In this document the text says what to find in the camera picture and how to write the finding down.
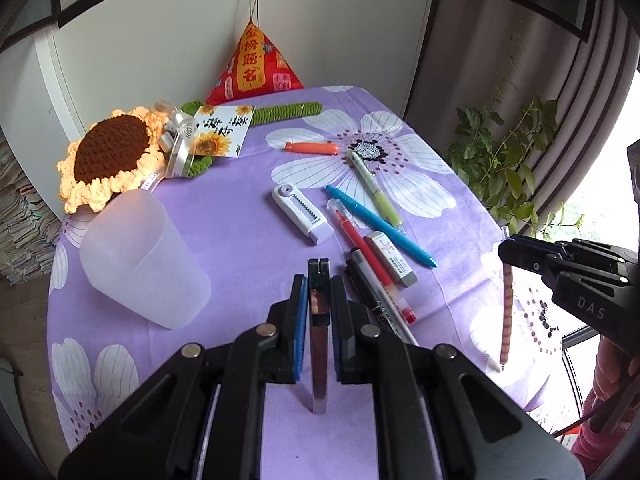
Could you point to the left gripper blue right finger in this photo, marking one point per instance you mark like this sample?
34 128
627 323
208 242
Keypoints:
340 327

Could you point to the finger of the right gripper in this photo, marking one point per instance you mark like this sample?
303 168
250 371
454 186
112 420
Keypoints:
533 255

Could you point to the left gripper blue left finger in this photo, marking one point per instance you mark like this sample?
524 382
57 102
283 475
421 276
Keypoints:
300 296

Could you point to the dark metallic clip pen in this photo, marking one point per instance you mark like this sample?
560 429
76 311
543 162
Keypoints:
319 295

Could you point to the black marker pen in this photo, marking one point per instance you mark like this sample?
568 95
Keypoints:
367 296

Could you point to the clear grey gel pen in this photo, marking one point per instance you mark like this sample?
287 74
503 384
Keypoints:
384 298

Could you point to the striped pencil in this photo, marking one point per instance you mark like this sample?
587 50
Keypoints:
507 314

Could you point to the white correction tape dispenser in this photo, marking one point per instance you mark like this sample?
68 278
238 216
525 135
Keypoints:
305 216

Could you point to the blue pen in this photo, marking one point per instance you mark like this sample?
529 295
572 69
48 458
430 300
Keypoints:
376 222

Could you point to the red gel pen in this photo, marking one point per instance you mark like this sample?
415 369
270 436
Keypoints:
341 214

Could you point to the green gel pen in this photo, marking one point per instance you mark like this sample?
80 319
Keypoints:
385 208

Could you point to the orange utility knife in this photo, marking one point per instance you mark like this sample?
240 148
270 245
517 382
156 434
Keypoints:
315 148

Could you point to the translucent plastic cup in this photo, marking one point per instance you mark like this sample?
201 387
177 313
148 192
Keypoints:
133 253

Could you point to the right hand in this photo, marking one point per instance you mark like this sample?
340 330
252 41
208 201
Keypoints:
606 382

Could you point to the purple floral tablecloth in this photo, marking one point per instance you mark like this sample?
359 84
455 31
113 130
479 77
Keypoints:
99 351

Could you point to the green potted plant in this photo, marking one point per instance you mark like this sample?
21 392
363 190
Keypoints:
492 156

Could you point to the sunflower greeting card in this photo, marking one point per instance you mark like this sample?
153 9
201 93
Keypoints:
221 130

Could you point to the red triangular pillow charm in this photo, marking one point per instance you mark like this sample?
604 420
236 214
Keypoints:
257 67

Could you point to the crochet sunflower with green stem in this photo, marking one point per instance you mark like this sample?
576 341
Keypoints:
121 152

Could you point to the white bookshelf cabinet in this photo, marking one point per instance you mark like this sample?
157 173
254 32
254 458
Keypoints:
62 78

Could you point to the tall stack of books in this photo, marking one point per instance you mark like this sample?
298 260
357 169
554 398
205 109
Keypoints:
28 227

